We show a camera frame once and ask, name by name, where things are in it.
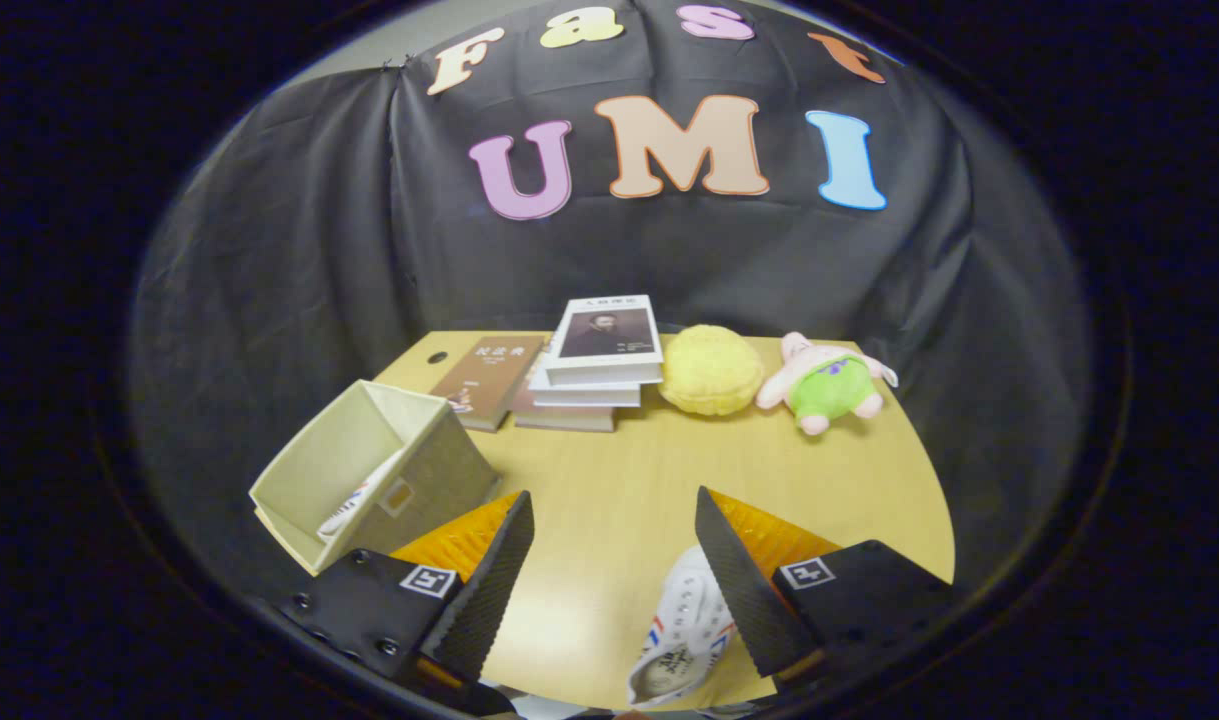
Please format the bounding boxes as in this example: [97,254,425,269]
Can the pink plush toy green shorts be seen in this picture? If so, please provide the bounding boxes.
[755,331,900,437]

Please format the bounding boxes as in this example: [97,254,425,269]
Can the brown cover book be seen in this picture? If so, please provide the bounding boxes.
[431,335,548,434]

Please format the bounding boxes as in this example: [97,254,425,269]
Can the grey fabric storage box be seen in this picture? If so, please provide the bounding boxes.
[249,379,501,577]

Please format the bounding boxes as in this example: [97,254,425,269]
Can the white book with portrait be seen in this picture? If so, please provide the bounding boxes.
[544,294,666,389]

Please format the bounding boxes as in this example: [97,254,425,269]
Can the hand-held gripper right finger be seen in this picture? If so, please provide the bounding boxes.
[694,486,957,693]

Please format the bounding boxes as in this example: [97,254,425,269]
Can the black backdrop cloth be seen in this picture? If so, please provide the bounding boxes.
[129,0,1095,621]

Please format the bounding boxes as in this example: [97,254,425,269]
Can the plain white book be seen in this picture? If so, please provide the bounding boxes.
[527,350,643,410]

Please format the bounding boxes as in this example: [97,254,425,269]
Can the thick brownish book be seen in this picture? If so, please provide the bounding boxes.
[512,384,619,434]

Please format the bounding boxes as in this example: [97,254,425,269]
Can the yellow round plush toy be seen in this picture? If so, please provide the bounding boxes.
[659,324,766,417]

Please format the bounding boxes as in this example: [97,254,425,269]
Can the white sneaker shoe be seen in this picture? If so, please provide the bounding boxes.
[316,447,407,542]
[626,545,738,711]

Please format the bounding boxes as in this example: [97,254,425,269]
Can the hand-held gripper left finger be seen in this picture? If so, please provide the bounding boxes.
[277,489,536,717]

